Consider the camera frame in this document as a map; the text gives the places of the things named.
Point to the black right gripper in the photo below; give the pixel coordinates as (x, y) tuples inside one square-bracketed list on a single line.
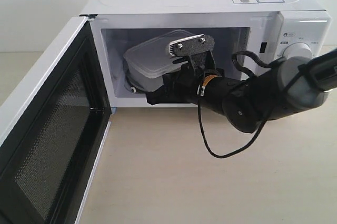
[(204, 86)]

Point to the white lidded plastic container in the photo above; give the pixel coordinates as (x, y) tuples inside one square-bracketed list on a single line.
[(147, 62)]

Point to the white microwave door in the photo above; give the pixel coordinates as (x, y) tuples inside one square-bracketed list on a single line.
[(53, 127)]

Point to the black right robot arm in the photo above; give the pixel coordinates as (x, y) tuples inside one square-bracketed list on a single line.
[(284, 87)]

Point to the white microwave oven body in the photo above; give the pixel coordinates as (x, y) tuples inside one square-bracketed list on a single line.
[(265, 29)]

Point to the upper white power knob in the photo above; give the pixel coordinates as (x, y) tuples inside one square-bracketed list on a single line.
[(298, 50)]

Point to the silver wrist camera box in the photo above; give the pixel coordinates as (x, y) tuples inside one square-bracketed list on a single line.
[(179, 44)]

